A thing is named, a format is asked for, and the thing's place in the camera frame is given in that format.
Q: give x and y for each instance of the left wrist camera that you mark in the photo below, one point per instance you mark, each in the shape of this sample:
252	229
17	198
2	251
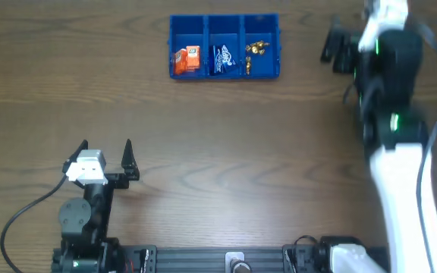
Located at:
87	167

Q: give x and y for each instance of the blue candy pack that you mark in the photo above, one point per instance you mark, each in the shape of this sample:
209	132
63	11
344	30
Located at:
228	58
214	62

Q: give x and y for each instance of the orange candy box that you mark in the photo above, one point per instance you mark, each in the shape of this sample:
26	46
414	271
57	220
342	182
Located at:
180	62
193	58

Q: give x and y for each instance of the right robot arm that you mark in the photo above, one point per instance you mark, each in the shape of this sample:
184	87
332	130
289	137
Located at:
400	189

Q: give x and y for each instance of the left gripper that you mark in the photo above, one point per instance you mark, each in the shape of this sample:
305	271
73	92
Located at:
117	181

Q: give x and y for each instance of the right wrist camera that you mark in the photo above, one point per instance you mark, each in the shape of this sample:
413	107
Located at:
383	19

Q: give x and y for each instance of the blue tray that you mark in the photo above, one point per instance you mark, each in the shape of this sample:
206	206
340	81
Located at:
224	26

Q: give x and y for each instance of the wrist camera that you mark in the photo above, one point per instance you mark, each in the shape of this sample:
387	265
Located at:
383	19
87	167

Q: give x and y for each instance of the mounting rail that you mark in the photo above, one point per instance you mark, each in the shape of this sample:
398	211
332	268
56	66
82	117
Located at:
203	259

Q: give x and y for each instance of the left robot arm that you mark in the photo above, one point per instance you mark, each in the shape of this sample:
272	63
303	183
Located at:
87	212

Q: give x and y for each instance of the gold candy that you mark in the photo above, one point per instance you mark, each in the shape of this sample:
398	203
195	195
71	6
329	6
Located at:
252	48
248	65
263	46

